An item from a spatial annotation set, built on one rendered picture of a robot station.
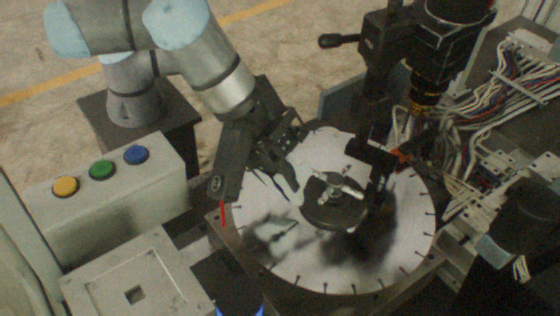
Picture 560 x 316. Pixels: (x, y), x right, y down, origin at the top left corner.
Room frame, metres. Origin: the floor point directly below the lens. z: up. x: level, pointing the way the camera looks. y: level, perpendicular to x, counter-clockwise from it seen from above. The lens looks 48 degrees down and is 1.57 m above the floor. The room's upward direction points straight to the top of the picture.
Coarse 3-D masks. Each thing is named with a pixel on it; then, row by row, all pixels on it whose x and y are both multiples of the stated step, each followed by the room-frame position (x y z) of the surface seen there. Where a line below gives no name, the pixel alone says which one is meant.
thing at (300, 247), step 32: (320, 160) 0.55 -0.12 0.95; (352, 160) 0.55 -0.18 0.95; (256, 192) 0.48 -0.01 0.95; (384, 192) 0.48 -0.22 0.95; (416, 192) 0.48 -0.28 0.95; (256, 224) 0.41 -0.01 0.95; (288, 224) 0.41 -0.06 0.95; (384, 224) 0.41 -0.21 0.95; (416, 224) 0.41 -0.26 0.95; (256, 256) 0.36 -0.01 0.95; (288, 256) 0.36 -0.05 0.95; (320, 256) 0.36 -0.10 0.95; (352, 256) 0.36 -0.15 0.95; (384, 256) 0.36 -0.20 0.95; (416, 256) 0.36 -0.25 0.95; (320, 288) 0.31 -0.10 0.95; (352, 288) 0.31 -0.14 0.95
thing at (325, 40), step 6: (324, 36) 0.53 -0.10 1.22; (330, 36) 0.53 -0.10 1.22; (336, 36) 0.53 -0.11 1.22; (342, 36) 0.54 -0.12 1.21; (348, 36) 0.54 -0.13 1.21; (354, 36) 0.54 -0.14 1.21; (318, 42) 0.53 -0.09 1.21; (324, 42) 0.52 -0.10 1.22; (330, 42) 0.52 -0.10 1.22; (336, 42) 0.52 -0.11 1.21; (342, 42) 0.53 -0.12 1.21; (348, 42) 0.54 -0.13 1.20; (354, 42) 0.54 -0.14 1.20; (324, 48) 0.52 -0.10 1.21; (330, 48) 0.52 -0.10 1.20
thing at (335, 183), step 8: (312, 168) 0.49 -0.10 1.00; (344, 168) 0.49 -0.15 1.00; (320, 176) 0.47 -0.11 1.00; (328, 176) 0.47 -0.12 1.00; (336, 176) 0.47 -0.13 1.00; (344, 176) 0.48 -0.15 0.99; (328, 184) 0.45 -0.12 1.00; (336, 184) 0.45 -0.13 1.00; (344, 184) 0.45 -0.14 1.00; (328, 192) 0.44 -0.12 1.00; (336, 192) 0.45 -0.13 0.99; (352, 192) 0.44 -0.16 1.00; (320, 200) 0.42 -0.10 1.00
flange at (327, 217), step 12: (312, 180) 0.50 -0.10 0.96; (348, 180) 0.50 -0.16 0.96; (312, 192) 0.47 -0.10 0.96; (360, 192) 0.47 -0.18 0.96; (312, 204) 0.45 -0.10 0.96; (324, 204) 0.44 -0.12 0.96; (336, 204) 0.44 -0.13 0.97; (348, 204) 0.44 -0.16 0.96; (360, 204) 0.45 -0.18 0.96; (312, 216) 0.42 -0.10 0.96; (324, 216) 0.42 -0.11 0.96; (336, 216) 0.42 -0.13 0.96; (348, 216) 0.42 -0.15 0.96; (360, 216) 0.42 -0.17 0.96
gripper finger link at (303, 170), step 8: (288, 160) 0.45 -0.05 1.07; (296, 168) 0.45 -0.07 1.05; (304, 168) 0.46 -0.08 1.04; (280, 176) 0.42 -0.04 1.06; (296, 176) 0.44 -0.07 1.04; (304, 176) 0.45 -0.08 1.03; (280, 184) 0.43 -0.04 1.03; (304, 184) 0.44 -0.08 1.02; (288, 192) 0.42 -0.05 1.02; (296, 192) 0.42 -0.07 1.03; (296, 200) 0.42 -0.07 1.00
